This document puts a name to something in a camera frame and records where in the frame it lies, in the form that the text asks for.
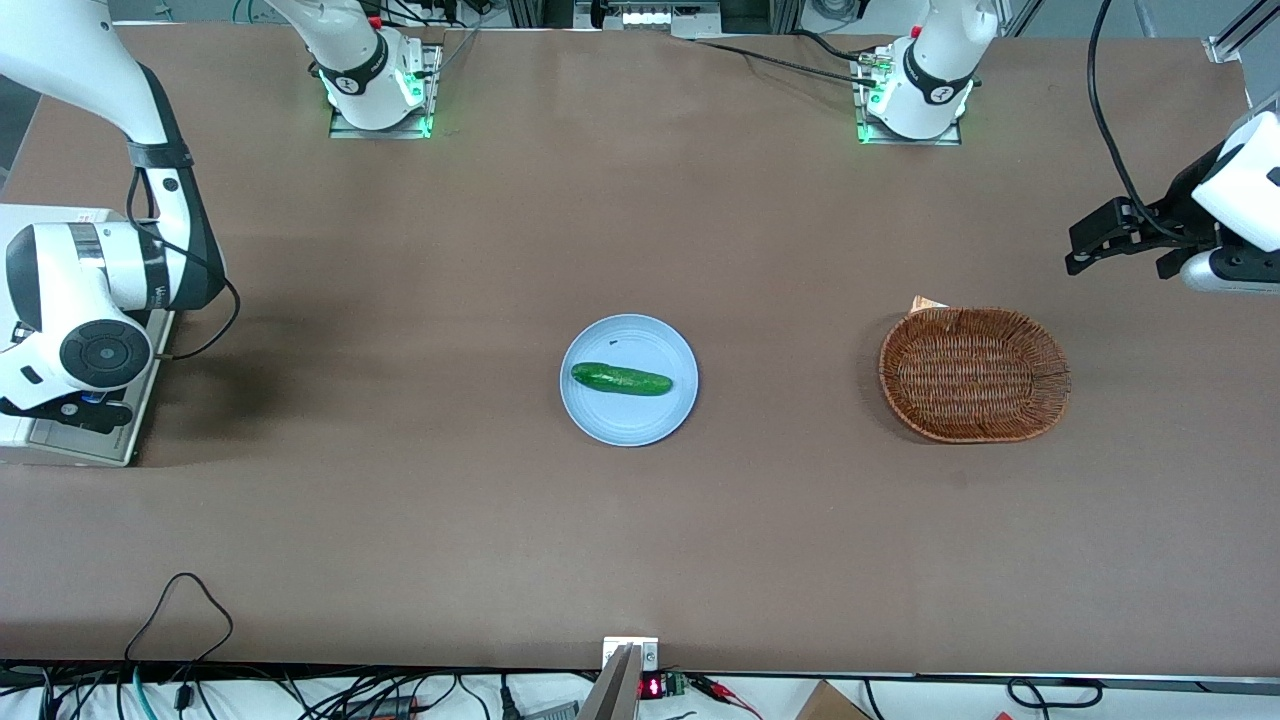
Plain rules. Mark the brown cardboard box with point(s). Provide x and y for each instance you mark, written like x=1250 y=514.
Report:
x=830 y=703

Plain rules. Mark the red LED display module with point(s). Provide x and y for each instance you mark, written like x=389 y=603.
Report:
x=652 y=686

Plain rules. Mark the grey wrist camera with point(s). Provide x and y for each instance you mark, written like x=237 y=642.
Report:
x=1230 y=272
x=70 y=418

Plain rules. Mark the red alligator clip leads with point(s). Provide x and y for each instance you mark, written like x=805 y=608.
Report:
x=725 y=692

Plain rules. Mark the white toaster oven body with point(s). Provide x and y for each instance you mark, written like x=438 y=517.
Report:
x=40 y=212

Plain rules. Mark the green cucumber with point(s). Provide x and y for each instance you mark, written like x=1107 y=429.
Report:
x=620 y=379

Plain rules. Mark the silver glass oven door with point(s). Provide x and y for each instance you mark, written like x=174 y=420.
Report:
x=100 y=447

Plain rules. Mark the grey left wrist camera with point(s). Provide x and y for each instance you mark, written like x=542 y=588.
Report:
x=1230 y=272

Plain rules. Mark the black power adapter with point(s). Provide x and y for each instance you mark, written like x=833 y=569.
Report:
x=385 y=708

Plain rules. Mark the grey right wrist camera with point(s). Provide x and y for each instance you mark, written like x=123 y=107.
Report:
x=70 y=418

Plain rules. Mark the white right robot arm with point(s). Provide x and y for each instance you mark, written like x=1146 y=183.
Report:
x=100 y=290

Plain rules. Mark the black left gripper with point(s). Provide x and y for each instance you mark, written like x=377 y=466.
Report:
x=1184 y=212

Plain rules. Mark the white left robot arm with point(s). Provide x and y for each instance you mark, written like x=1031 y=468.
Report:
x=935 y=70

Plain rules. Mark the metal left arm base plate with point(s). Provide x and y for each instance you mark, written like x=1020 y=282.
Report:
x=858 y=135

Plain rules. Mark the aluminium frame profile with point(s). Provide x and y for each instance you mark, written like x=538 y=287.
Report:
x=1235 y=35

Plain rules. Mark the light blue plate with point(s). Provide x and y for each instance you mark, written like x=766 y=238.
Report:
x=630 y=420

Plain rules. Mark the small paper tag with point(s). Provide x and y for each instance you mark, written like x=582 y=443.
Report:
x=925 y=303

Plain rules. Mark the silver camera mount bracket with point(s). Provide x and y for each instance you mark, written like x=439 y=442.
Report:
x=650 y=655

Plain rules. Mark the brown wicker basket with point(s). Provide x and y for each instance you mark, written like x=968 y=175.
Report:
x=975 y=375

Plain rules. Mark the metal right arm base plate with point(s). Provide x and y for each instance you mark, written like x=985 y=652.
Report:
x=432 y=90

